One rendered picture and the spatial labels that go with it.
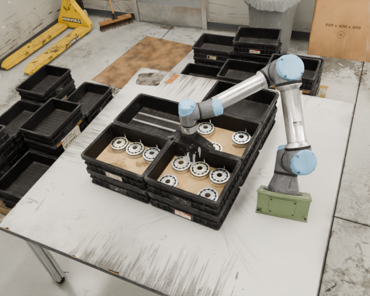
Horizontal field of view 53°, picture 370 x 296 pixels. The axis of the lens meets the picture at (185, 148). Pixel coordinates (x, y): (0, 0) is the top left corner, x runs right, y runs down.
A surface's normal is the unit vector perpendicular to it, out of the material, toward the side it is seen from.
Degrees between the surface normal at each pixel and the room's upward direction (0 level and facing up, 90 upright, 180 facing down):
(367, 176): 0
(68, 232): 0
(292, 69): 43
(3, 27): 90
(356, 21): 77
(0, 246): 0
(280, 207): 90
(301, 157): 58
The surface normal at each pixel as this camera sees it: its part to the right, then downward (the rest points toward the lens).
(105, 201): -0.09, -0.72
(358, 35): -0.41, 0.44
